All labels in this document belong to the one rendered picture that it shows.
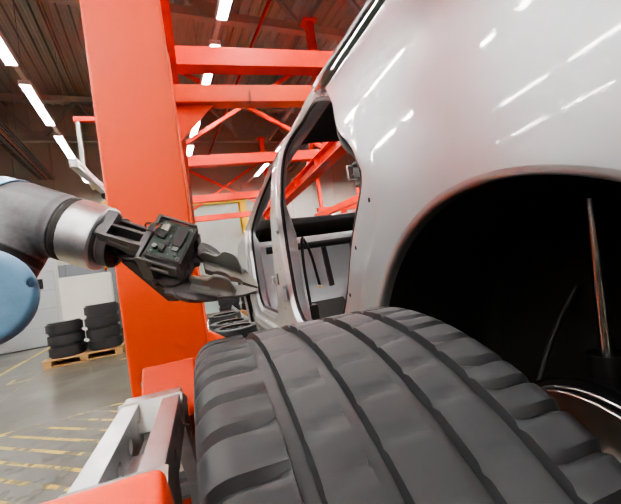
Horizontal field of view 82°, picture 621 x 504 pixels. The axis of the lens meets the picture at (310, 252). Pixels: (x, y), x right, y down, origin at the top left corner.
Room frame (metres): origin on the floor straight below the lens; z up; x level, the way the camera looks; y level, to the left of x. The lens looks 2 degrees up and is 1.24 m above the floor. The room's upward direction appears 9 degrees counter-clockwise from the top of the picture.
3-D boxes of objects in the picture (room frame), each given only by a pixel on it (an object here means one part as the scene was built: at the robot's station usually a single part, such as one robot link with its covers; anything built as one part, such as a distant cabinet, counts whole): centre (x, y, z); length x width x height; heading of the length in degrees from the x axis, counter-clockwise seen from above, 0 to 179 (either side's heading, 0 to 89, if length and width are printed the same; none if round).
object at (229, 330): (5.29, 1.27, 0.39); 0.66 x 0.66 x 0.24
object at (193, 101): (3.07, -0.39, 2.54); 2.58 x 0.12 x 0.42; 107
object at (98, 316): (7.59, 4.99, 0.55); 1.40 x 0.80 x 1.09; 112
